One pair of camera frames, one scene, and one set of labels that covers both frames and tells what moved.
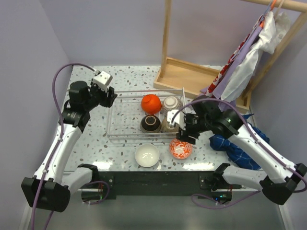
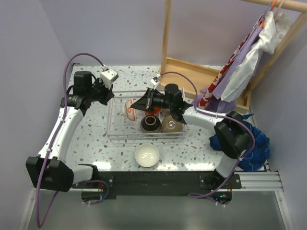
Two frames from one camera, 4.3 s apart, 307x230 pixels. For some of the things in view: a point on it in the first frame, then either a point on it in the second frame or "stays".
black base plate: x=157 y=184 stays
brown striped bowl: x=150 y=124 stays
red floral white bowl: x=180 y=149 → x=129 y=112
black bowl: x=167 y=127 stays
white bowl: x=147 y=155 stays
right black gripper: x=183 y=134 → x=141 y=104
